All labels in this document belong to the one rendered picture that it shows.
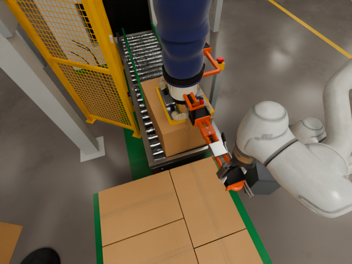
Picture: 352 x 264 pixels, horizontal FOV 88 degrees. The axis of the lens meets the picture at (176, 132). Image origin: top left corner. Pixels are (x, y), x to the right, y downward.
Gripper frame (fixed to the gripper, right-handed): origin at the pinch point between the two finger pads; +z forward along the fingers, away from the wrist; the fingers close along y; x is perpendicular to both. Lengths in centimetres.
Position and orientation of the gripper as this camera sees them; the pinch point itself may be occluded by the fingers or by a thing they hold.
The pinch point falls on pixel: (232, 175)
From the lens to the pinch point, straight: 81.9
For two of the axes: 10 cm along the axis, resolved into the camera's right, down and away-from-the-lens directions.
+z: 0.4, 5.6, 8.3
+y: -9.5, 2.7, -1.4
